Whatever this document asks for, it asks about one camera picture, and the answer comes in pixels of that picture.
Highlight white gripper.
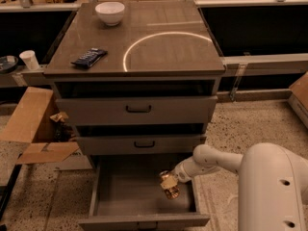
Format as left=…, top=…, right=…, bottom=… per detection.
left=161, top=157, right=205, bottom=190

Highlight orange soda can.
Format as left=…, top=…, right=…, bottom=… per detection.
left=159, top=170, right=180, bottom=199

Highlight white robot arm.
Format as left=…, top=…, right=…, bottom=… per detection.
left=160, top=142, right=308, bottom=231

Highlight grey open bottom drawer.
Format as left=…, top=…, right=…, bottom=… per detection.
left=79, top=153, right=209, bottom=231

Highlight grey top drawer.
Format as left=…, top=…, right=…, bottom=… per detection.
left=56, top=96, right=217, bottom=125

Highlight grey middle drawer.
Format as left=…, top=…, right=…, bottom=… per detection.
left=77, top=134, right=206, bottom=155

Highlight grey drawer cabinet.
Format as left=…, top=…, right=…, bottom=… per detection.
left=43, top=0, right=226, bottom=171

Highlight brown cardboard box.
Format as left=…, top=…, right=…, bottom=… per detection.
left=0, top=87, right=78, bottom=165

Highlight dark blue snack bar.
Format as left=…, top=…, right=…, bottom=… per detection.
left=72, top=48, right=108, bottom=69

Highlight cardboard box at right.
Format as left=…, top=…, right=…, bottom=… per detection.
left=288, top=72, right=308, bottom=128

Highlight white ceramic bowl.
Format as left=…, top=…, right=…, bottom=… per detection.
left=95, top=2, right=125, bottom=26

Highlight white paper cup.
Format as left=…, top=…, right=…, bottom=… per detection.
left=19, top=50, right=39, bottom=70

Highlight dark round dish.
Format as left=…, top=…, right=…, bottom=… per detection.
left=0, top=55, right=18, bottom=74

